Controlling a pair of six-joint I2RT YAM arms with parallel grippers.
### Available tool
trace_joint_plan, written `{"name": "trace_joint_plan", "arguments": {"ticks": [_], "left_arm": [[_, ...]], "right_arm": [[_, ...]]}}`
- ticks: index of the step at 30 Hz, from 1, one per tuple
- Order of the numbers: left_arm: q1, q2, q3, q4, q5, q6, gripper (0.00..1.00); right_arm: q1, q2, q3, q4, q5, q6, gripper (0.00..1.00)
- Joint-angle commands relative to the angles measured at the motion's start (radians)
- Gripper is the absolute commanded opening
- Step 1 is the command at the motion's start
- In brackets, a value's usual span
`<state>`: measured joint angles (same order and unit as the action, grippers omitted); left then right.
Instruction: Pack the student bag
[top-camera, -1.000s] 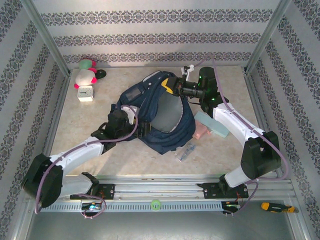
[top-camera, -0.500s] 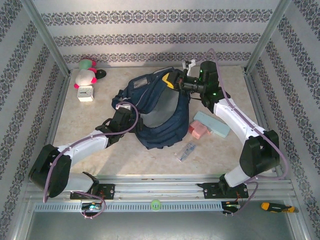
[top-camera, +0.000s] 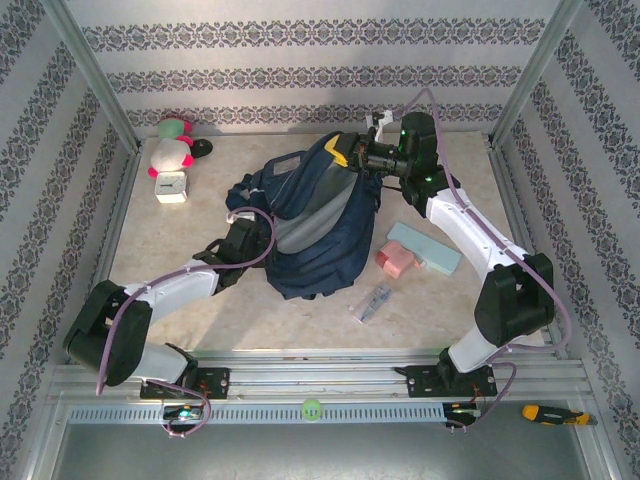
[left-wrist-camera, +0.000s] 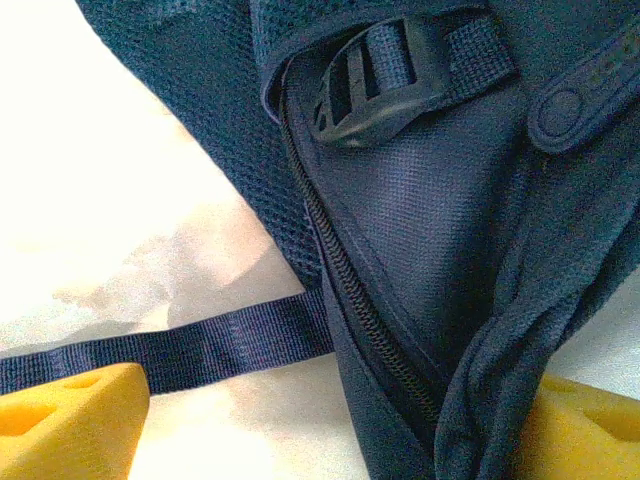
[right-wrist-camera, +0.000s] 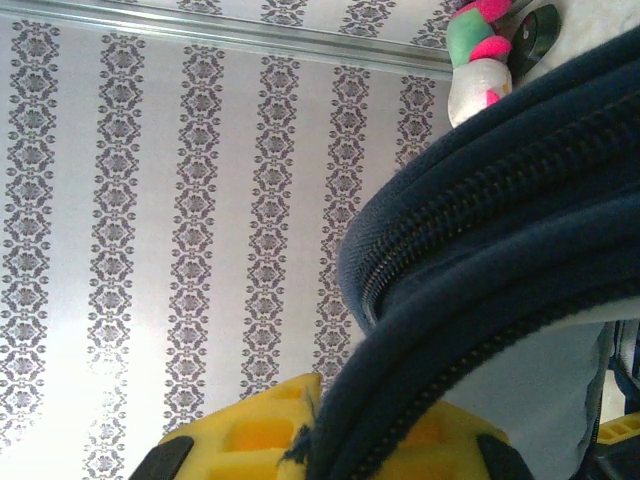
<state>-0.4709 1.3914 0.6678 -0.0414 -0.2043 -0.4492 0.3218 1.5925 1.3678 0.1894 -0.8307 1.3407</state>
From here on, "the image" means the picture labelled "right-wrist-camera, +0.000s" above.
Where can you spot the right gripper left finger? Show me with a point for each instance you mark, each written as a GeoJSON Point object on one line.
{"type": "Point", "coordinates": [240, 440]}

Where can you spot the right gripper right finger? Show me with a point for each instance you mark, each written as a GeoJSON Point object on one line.
{"type": "Point", "coordinates": [450, 445]}

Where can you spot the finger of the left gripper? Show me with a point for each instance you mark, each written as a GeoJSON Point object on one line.
{"type": "Point", "coordinates": [622, 430]}

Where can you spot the navy blue backpack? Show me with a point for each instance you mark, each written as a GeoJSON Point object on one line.
{"type": "Point", "coordinates": [500, 250]}

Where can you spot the white pink green plush toy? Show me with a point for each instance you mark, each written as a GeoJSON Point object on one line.
{"type": "Point", "coordinates": [475, 85]}

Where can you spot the black round disc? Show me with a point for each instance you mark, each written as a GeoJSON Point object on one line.
{"type": "Point", "coordinates": [537, 30]}

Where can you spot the aluminium frame post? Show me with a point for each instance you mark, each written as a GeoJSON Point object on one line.
{"type": "Point", "coordinates": [200, 32]}

